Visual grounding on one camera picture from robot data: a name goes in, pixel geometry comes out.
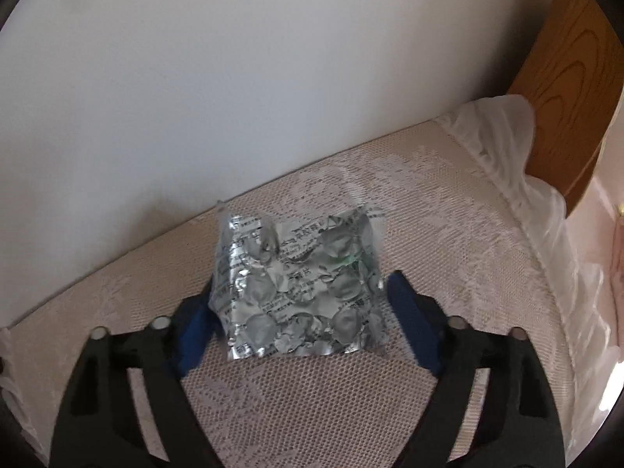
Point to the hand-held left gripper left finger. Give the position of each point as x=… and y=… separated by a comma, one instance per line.
x=192, y=336

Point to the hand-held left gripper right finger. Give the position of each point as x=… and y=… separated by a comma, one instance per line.
x=414, y=324

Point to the silver blister pack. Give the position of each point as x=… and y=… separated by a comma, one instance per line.
x=297, y=282

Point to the white lace tablecloth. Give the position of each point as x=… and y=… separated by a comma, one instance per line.
x=302, y=399

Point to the white plastic bag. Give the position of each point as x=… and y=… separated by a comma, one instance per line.
x=512, y=136

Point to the wooden headboard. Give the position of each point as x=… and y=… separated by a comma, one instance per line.
x=565, y=73

